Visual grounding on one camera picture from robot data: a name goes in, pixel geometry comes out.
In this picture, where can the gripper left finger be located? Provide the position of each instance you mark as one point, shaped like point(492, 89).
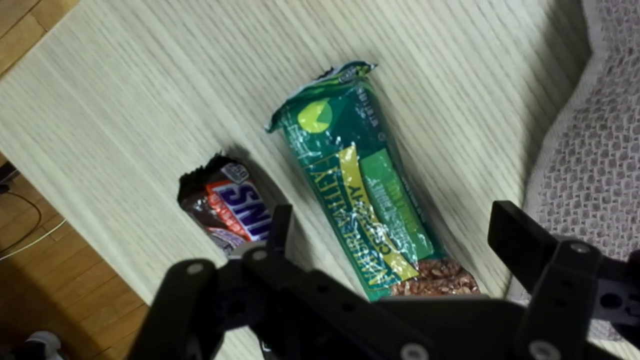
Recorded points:
point(280, 300)

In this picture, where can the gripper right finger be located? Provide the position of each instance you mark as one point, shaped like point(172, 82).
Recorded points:
point(560, 280)

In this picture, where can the grey knit cloth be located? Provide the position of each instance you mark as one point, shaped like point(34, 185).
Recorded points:
point(600, 125)

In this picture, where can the brown chocolate bar packet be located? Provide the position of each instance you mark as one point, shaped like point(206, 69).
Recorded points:
point(230, 205)

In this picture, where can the green granola bar packet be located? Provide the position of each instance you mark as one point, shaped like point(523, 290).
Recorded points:
point(360, 200)

